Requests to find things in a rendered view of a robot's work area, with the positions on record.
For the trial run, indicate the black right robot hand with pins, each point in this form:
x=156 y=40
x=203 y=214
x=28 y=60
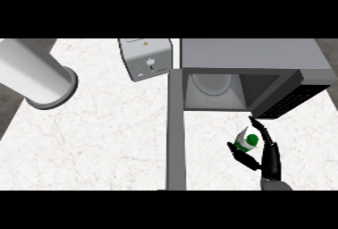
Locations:
x=268 y=155

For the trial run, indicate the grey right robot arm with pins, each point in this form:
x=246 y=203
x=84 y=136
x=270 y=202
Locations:
x=273 y=185

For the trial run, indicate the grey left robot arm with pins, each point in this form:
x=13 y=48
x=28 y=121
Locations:
x=32 y=74

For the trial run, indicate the grey microwave door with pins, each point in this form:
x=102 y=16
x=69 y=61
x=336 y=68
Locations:
x=175 y=131

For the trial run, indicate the grey microwave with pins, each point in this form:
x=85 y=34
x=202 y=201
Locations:
x=251 y=76

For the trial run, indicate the grey toaster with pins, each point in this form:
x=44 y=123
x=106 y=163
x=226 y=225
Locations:
x=147 y=58

